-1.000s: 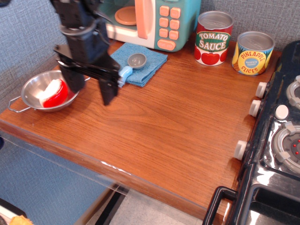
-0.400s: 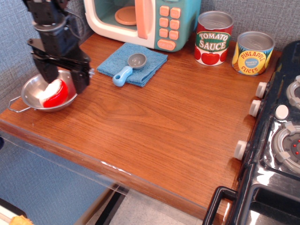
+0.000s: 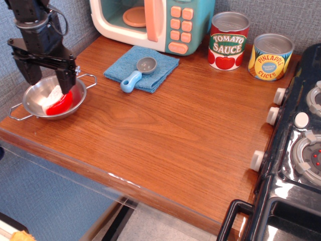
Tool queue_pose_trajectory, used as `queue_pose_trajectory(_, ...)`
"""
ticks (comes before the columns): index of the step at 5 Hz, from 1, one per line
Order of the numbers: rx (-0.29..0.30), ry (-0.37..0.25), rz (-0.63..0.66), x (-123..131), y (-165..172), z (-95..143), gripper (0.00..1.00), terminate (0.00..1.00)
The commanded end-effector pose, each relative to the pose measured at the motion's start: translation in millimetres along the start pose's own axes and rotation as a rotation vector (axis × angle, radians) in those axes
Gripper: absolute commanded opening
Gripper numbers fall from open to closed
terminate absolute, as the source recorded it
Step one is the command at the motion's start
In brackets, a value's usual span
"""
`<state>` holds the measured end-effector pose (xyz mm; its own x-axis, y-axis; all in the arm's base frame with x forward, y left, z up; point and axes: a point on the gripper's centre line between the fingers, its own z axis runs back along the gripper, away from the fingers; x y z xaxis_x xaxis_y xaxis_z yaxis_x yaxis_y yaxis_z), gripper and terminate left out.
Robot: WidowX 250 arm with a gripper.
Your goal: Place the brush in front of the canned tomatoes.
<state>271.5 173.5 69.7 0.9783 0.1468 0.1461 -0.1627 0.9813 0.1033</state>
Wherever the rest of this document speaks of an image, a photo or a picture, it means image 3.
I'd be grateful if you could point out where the white stove knob middle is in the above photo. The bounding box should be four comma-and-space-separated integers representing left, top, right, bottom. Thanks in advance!
266, 107, 279, 126

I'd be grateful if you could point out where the white round stove button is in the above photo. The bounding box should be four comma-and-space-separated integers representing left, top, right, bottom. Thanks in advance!
294, 112, 309, 129

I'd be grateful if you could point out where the red white toy apple slice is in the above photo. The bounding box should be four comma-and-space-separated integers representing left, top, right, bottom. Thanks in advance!
42, 85, 73, 115

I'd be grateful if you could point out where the blue folded cloth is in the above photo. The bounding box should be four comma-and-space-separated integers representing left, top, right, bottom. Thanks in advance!
104, 46, 179, 93

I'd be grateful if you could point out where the pineapple slices can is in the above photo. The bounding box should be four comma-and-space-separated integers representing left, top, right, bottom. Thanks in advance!
248, 33, 294, 81

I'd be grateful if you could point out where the white stove knob bottom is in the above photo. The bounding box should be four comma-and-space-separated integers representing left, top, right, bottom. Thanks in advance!
250, 150, 265, 172

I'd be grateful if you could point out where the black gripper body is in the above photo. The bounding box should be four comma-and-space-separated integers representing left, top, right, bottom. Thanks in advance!
8, 11, 80, 75

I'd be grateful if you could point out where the white stove knob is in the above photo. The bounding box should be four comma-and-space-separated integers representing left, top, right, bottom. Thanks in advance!
250, 150, 265, 172
273, 88, 286, 105
266, 107, 279, 126

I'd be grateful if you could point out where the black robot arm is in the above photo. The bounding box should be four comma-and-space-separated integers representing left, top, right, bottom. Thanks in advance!
6, 1, 79, 94

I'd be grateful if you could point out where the grey stove burner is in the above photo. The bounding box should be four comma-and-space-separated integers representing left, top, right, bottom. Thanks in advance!
291, 130, 320, 186
306, 81, 321, 117

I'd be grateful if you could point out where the white stove knob top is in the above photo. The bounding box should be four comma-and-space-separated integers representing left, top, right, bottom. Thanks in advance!
273, 88, 286, 105

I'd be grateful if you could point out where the steel bowl with handles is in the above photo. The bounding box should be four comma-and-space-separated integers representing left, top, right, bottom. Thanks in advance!
9, 74, 97, 121

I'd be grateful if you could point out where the orange microwave turntable plate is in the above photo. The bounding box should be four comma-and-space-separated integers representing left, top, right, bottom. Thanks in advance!
122, 6, 146, 28

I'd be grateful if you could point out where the tomato sauce can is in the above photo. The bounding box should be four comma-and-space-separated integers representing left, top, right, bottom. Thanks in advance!
208, 12, 250, 71

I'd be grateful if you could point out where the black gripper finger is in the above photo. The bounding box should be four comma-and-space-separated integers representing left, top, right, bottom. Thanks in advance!
15, 59, 42, 85
55, 69, 76, 94

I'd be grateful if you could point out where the black toy stove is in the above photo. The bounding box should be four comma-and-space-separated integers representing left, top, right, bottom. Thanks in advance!
217, 43, 321, 241

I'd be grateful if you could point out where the teal toy microwave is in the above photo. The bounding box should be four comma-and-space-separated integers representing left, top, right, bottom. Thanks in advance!
89, 1, 215, 56

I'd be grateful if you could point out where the blue grey toy scoop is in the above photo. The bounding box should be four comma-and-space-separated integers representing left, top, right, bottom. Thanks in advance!
120, 57, 157, 93

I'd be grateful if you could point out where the grey stove burner front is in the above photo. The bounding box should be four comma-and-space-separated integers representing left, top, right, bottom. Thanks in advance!
291, 130, 320, 186

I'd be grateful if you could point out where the black oven door handle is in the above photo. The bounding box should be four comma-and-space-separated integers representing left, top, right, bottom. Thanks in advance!
217, 199, 255, 241

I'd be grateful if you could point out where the grey stove burner rear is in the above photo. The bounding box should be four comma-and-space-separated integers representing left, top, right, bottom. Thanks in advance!
306, 81, 321, 117

